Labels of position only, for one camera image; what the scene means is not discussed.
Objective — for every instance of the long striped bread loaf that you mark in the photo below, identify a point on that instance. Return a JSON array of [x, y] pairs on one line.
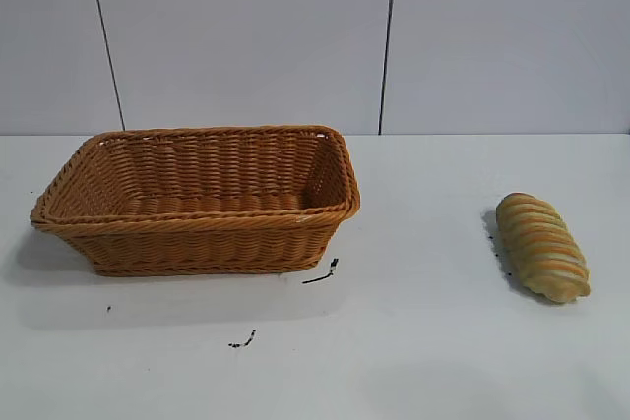
[[541, 248]]

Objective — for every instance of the brown woven wicker basket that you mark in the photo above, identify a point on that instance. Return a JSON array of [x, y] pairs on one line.
[[197, 243]]

